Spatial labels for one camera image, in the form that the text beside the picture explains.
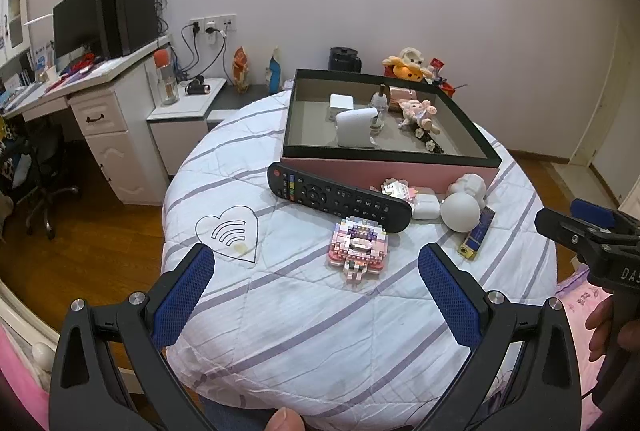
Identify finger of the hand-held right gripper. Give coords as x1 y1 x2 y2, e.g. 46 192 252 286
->
534 207 603 262
570 198 640 232

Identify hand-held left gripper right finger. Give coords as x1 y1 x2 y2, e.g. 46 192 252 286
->
417 243 583 431

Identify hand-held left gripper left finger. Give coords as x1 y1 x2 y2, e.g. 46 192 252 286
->
48 243 217 431

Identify pink box with black rim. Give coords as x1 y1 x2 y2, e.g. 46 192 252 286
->
280 68 502 197

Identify black hair clip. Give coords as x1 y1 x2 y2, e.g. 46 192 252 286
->
414 126 446 155

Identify pink pig plush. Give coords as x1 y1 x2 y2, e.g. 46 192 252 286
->
397 98 441 134

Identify white cup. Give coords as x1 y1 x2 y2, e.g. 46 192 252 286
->
335 106 379 148

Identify clear perfume bottle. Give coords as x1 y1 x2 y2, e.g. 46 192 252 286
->
369 84 391 132

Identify rose gold cylinder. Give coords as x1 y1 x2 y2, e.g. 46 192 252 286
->
387 86 426 112

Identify small white charger cube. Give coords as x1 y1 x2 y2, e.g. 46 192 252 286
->
329 94 353 119

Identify person's right hand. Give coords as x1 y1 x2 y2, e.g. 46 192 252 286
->
585 296 626 368

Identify person's left hand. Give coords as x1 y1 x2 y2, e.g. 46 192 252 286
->
264 406 306 431

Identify shiny blue lighter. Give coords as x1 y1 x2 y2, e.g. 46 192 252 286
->
457 205 497 259

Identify white rabbit figurine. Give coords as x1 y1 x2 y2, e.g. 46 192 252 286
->
440 172 488 232

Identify white earbud case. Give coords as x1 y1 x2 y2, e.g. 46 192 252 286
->
411 192 441 222

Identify pink brick model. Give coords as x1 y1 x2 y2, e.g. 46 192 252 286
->
326 217 391 286

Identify small pink block figure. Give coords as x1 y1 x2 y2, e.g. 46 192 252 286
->
370 178 418 207

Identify black remote control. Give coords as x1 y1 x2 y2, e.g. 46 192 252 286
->
266 161 413 233

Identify white side table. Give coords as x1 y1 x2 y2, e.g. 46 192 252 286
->
146 78 228 177

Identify black office chair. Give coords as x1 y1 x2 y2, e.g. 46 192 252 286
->
0 131 81 241

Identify white desk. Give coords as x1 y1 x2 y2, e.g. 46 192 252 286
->
0 34 173 207

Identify grey top low cabinet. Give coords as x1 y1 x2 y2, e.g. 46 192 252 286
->
207 84 296 127

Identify clear bottle orange cap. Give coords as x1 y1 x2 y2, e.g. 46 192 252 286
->
154 48 180 106

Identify yellow plush toy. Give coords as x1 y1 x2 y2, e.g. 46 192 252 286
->
382 46 436 82

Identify orange snack bag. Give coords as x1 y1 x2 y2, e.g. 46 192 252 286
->
231 46 251 94

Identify black jar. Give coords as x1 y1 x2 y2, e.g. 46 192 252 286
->
328 46 363 73

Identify books on desk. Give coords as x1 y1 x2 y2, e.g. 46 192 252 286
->
0 51 57 109

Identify black computer tower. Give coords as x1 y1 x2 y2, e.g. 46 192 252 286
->
97 0 160 59

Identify black monitor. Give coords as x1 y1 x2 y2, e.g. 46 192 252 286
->
51 0 108 72

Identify white bed frame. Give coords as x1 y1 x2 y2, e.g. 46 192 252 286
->
0 281 57 384

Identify black power cables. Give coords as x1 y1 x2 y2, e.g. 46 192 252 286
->
155 0 228 84

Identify white wall outlet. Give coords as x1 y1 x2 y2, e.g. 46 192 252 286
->
189 14 237 44

